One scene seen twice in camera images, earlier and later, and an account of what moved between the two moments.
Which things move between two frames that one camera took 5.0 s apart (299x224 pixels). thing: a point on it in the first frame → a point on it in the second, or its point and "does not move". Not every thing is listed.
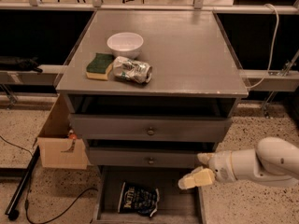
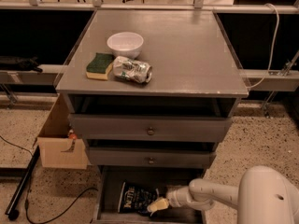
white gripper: (220, 166) → (175, 196)
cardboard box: (58, 148) does not move
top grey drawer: (149, 127) does not move
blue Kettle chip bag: (135, 197) does not move
